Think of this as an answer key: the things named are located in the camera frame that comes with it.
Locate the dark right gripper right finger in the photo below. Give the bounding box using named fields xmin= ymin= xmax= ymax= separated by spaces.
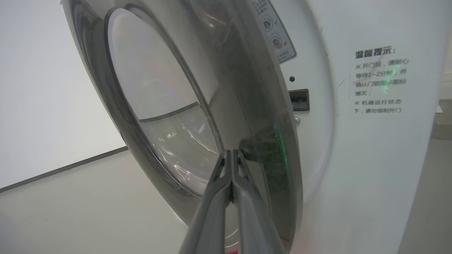
xmin=232 ymin=149 xmax=287 ymax=254

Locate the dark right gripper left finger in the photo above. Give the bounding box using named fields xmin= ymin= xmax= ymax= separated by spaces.
xmin=178 ymin=150 xmax=234 ymax=254

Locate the round dark glass washer door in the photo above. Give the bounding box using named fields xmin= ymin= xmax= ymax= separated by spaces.
xmin=61 ymin=0 xmax=304 ymax=254

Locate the white front-load washing machine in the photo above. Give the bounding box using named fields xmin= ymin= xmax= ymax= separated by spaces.
xmin=247 ymin=0 xmax=452 ymax=254

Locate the grey icon instruction sticker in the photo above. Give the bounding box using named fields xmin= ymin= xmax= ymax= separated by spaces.
xmin=251 ymin=0 xmax=297 ymax=65

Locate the clear warning text sticker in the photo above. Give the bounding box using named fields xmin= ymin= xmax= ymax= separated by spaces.
xmin=350 ymin=46 xmax=412 ymax=117

